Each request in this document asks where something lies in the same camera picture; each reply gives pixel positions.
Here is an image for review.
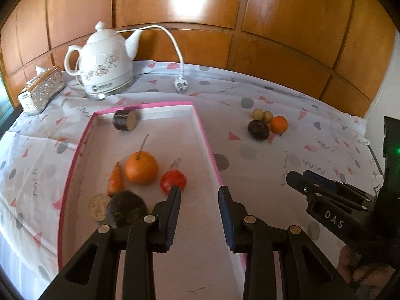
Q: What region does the pink shallow cardboard tray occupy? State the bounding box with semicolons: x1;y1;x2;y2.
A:
57;101;249;300

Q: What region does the white power cord with plug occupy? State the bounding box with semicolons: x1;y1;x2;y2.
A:
117;25;189;94

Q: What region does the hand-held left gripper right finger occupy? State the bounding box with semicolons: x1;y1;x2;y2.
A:
218;186;357;300

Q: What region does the tan cut root piece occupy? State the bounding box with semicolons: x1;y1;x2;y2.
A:
113;109;140;131

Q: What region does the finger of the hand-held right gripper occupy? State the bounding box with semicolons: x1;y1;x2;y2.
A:
286;171;323;199
302;170;346;195

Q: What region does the small carrot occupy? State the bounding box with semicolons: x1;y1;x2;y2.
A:
107;162;124;197

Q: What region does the large orange with stem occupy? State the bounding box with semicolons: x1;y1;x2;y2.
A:
125;134;159;186

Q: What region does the dark purple passion fruit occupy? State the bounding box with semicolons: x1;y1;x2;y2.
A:
248;120;270;142

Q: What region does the red tomato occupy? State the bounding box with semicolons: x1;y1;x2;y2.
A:
160;169;188;194

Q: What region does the dark cut root piece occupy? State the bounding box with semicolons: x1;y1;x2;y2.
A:
106;190;148;229
88;194;112;224

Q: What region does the white floral ceramic kettle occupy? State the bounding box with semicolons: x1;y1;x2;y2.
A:
64;21;142;92

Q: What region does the small tangerine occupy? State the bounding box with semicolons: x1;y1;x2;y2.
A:
269;116;289;135

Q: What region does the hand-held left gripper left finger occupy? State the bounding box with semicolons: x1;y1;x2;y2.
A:
40;186;182;300

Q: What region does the silver embossed tissue box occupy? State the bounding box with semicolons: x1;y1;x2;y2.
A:
18;66;66;114

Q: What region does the silver kettle base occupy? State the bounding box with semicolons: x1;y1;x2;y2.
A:
85;79;134;100

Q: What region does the person's right hand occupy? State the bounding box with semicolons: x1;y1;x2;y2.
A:
340;245;396;291

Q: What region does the glass panel wooden door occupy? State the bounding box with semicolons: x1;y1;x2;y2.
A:
0;69;15;122

